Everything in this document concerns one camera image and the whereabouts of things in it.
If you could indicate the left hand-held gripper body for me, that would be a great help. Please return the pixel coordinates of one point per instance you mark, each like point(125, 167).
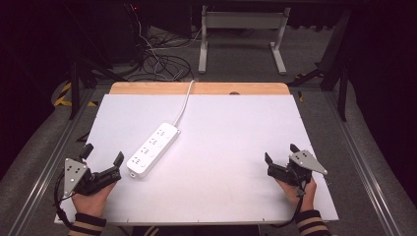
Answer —
point(98, 178)

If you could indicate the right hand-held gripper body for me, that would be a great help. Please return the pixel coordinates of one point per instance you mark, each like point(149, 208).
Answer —
point(295, 173)

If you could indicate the white power strip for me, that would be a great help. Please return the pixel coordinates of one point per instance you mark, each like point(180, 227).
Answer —
point(152, 150)

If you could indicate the person's left hand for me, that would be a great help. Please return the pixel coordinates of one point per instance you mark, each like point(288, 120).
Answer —
point(91, 204)

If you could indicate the person's right hand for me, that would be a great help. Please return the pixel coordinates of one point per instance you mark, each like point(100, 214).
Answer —
point(308, 198)

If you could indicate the yellow black hazard tape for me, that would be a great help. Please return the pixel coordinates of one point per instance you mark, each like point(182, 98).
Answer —
point(64, 96)

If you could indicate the black metal stand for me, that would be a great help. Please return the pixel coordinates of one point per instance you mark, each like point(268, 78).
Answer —
point(341, 75)
point(76, 88)

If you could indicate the person's dark clothing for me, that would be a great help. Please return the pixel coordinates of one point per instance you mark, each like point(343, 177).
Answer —
point(196, 231)

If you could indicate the aluminium floor rail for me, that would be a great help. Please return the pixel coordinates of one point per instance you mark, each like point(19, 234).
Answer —
point(367, 170)
point(42, 177)

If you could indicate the white metal desk frame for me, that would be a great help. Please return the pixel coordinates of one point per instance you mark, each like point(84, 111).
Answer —
point(242, 19)

